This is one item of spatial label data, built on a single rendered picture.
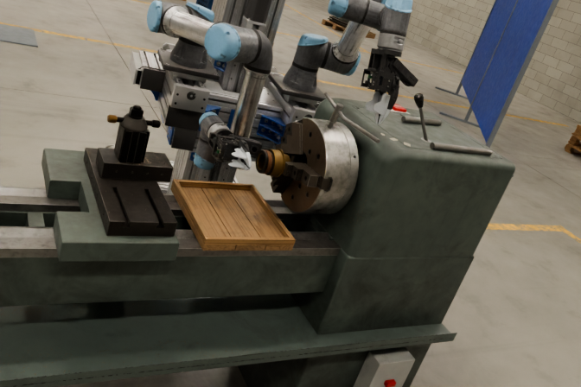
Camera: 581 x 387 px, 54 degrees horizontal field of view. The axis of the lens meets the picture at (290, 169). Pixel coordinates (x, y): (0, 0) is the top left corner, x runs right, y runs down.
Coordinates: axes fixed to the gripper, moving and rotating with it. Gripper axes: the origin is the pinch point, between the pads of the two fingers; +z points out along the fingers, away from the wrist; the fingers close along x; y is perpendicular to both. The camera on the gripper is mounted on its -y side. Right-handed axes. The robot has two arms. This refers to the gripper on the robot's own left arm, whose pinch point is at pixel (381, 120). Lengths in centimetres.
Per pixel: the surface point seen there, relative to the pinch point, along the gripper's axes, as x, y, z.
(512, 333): -71, -189, 120
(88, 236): -10, 77, 40
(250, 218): -27, 23, 40
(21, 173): -234, 72, 77
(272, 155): -22.8, 21.2, 17.4
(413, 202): -3.9, -23.3, 25.3
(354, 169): -9.8, -1.2, 17.2
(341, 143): -13.1, 2.9, 9.9
